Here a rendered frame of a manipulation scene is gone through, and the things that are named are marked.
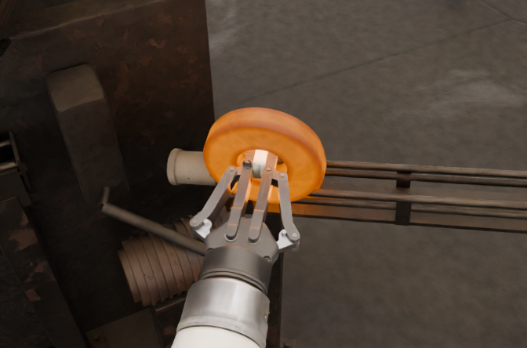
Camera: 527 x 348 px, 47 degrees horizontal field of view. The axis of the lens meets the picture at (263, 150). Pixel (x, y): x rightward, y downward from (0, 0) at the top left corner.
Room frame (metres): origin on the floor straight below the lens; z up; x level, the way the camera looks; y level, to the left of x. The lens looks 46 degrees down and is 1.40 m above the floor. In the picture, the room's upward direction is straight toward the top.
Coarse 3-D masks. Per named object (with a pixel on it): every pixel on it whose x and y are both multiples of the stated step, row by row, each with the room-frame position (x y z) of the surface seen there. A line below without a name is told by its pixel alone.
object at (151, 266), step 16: (224, 208) 0.69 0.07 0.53; (176, 224) 0.65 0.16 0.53; (128, 240) 0.63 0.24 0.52; (144, 240) 0.61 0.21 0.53; (160, 240) 0.62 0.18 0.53; (128, 256) 0.58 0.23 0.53; (144, 256) 0.58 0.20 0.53; (160, 256) 0.58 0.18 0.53; (176, 256) 0.59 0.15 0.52; (192, 256) 0.59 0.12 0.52; (128, 272) 0.56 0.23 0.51; (144, 272) 0.56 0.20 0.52; (160, 272) 0.56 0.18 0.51; (176, 272) 0.57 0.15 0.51; (192, 272) 0.57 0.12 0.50; (144, 288) 0.54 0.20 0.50; (160, 288) 0.54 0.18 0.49; (176, 288) 0.56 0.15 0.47; (144, 304) 0.53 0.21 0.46; (160, 304) 0.56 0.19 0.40; (176, 304) 0.56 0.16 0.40; (160, 320) 0.55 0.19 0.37; (176, 320) 0.56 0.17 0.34; (160, 336) 0.58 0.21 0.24
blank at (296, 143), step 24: (240, 120) 0.53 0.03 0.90; (264, 120) 0.52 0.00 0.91; (288, 120) 0.53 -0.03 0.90; (216, 144) 0.53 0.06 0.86; (240, 144) 0.52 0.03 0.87; (264, 144) 0.51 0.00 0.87; (288, 144) 0.51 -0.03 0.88; (312, 144) 0.51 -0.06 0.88; (216, 168) 0.53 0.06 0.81; (288, 168) 0.51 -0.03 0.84; (312, 168) 0.50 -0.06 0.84
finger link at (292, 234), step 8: (280, 176) 0.48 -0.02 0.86; (280, 184) 0.47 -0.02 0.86; (288, 184) 0.47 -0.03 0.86; (280, 192) 0.45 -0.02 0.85; (288, 192) 0.45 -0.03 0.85; (280, 200) 0.44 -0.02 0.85; (288, 200) 0.44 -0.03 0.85; (280, 208) 0.44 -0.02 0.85; (288, 208) 0.43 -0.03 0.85; (280, 216) 0.44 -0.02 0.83; (288, 216) 0.42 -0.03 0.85; (288, 224) 0.41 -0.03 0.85; (288, 232) 0.40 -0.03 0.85; (296, 232) 0.40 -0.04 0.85; (296, 240) 0.39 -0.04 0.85; (296, 248) 0.39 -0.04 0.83
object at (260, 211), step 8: (264, 168) 0.49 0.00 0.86; (272, 168) 0.49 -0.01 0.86; (264, 176) 0.48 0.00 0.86; (272, 176) 0.48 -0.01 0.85; (264, 184) 0.47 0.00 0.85; (264, 192) 0.46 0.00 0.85; (256, 200) 0.44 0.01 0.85; (264, 200) 0.44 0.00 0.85; (256, 208) 0.43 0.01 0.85; (264, 208) 0.43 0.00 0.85; (256, 216) 0.42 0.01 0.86; (264, 216) 0.43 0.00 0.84; (256, 224) 0.41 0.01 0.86; (256, 232) 0.39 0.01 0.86; (256, 240) 0.39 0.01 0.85
